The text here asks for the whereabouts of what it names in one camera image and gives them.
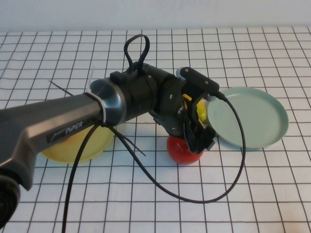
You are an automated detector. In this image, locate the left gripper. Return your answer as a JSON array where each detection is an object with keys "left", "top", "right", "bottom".
[{"left": 152, "top": 101, "right": 217, "bottom": 154}]

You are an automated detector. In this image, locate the yellow banana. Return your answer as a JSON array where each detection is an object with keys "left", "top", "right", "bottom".
[{"left": 196, "top": 100, "right": 208, "bottom": 122}]

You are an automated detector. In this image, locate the pale green round plate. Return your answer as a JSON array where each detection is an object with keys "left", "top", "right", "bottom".
[{"left": 207, "top": 86, "right": 289, "bottom": 151}]

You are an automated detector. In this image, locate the yellow round plate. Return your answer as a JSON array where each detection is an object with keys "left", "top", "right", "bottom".
[{"left": 40, "top": 123, "right": 115, "bottom": 164}]

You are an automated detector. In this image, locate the white black-grid tablecloth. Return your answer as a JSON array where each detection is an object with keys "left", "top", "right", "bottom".
[{"left": 0, "top": 26, "right": 311, "bottom": 233}]

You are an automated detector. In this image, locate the white zip tie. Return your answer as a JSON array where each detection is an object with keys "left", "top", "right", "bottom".
[{"left": 85, "top": 65, "right": 109, "bottom": 126}]

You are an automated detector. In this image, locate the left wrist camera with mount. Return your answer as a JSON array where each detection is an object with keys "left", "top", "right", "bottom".
[{"left": 175, "top": 66, "right": 220, "bottom": 102}]

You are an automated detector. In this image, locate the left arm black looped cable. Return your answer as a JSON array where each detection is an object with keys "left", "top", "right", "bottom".
[{"left": 124, "top": 34, "right": 151, "bottom": 73}]

